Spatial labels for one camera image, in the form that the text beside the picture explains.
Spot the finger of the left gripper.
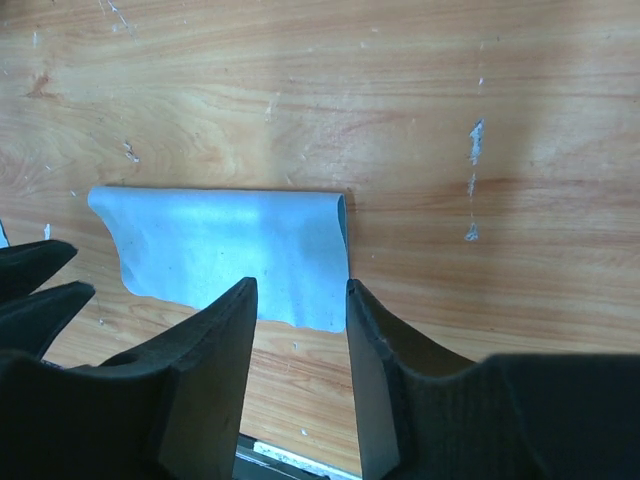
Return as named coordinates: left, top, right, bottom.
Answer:
left=1, top=240, right=78, bottom=303
left=1, top=281, right=95, bottom=358

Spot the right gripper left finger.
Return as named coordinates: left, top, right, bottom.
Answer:
left=1, top=278, right=258, bottom=479

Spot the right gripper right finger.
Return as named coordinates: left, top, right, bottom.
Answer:
left=346, top=280, right=639, bottom=479

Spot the light blue cloth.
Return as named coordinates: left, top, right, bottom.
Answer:
left=88, top=186, right=350, bottom=333

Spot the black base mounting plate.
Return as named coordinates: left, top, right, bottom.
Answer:
left=232, top=434, right=360, bottom=480

